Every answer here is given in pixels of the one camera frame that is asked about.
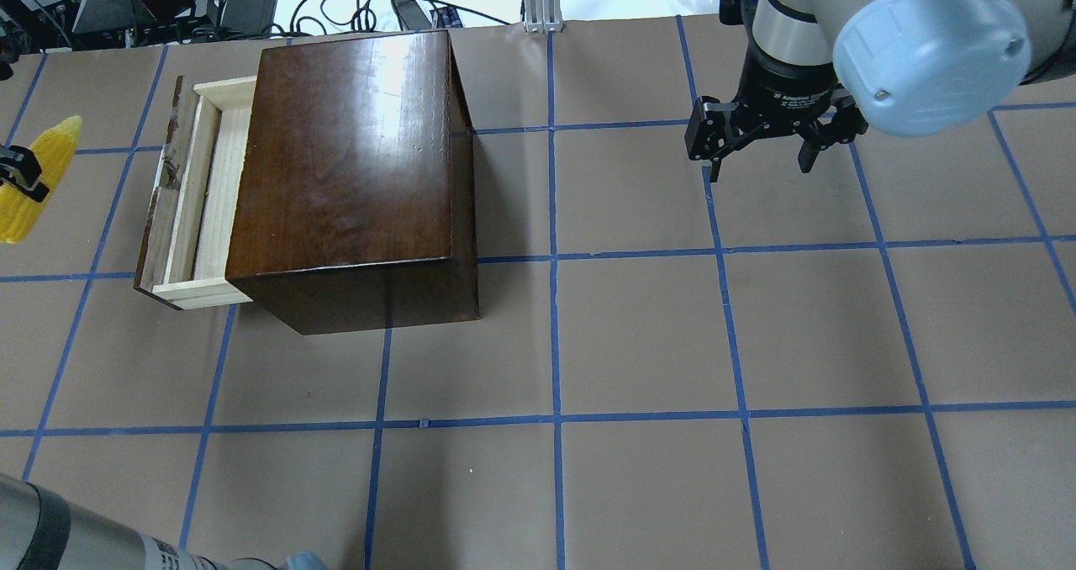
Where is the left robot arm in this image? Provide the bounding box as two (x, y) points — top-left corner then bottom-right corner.
(3, 256), (328, 569)

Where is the light wood drawer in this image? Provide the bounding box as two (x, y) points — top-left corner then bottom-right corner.
(132, 76), (256, 310)

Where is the yellow toy corn cob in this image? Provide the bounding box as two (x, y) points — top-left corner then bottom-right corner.
(1, 115), (83, 244)

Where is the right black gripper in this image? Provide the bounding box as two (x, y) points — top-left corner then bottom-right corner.
(684, 45), (868, 182)

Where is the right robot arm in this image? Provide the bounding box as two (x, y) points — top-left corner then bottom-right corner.
(684, 0), (1075, 182)

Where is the dark wooden drawer cabinet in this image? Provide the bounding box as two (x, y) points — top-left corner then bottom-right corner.
(225, 30), (480, 334)

